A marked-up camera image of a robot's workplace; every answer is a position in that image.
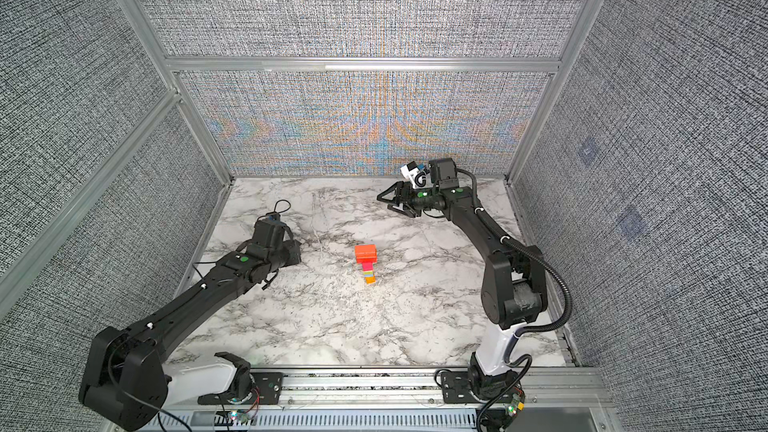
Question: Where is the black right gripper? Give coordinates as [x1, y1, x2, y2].
[378, 182, 441, 217]

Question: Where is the orange-red rectangular wood block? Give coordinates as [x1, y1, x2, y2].
[354, 244, 378, 264]

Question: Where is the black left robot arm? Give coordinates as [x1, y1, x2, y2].
[78, 240, 301, 431]

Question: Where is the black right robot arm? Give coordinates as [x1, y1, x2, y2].
[377, 181, 570, 400]

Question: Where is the aluminium horizontal back bar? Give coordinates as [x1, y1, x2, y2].
[165, 56, 562, 73]

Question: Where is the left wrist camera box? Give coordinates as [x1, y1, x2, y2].
[246, 213, 292, 259]

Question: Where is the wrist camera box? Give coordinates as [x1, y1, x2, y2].
[400, 158, 459, 189]
[246, 213, 292, 259]

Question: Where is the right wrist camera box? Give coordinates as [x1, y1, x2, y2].
[400, 158, 459, 189]

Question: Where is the black corrugated cable conduit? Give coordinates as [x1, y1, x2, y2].
[455, 167, 574, 421]

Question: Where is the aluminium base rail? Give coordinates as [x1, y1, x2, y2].
[114, 367, 623, 431]

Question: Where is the aluminium left wall bar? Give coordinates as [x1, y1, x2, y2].
[1, 90, 180, 316]

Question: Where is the aluminium corner post right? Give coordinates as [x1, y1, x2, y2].
[505, 0, 605, 186]

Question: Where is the aluminium corner post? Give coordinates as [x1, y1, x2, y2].
[505, 0, 605, 186]
[116, 0, 233, 185]

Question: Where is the aluminium corner post left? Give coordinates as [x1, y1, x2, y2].
[116, 0, 233, 185]

